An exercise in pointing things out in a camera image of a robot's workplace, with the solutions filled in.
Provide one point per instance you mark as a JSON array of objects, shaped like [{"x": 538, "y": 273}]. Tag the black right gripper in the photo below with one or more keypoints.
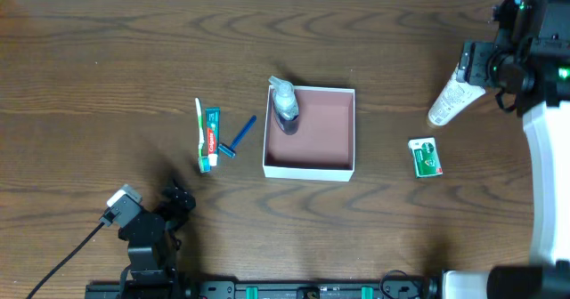
[{"x": 470, "y": 63}]

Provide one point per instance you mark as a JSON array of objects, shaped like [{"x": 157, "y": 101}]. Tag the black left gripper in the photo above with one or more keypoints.
[{"x": 174, "y": 207}]

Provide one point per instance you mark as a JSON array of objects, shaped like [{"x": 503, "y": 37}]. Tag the white cream tube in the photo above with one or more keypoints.
[{"x": 454, "y": 98}]

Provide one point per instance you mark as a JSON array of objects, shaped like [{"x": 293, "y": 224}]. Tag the green white toothbrush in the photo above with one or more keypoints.
[{"x": 203, "y": 161}]

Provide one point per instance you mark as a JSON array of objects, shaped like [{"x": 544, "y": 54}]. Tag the Colgate toothpaste tube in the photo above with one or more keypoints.
[{"x": 212, "y": 125}]

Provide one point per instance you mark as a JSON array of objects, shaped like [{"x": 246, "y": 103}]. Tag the clear soap pump bottle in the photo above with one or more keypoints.
[{"x": 285, "y": 105}]

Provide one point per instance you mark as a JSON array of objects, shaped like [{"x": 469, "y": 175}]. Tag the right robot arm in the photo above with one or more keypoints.
[{"x": 528, "y": 63}]

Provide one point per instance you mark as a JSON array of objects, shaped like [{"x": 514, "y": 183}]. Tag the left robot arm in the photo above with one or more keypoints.
[{"x": 152, "y": 248}]

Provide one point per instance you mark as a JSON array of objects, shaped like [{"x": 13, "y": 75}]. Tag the blue disposable razor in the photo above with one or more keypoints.
[{"x": 229, "y": 150}]

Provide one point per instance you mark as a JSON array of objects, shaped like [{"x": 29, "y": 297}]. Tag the green soap box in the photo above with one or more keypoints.
[{"x": 426, "y": 161}]

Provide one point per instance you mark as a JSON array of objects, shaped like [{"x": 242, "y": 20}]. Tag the white box pink interior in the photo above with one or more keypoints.
[{"x": 323, "y": 148}]

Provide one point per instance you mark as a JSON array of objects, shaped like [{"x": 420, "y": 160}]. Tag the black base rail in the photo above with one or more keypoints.
[{"x": 263, "y": 291}]

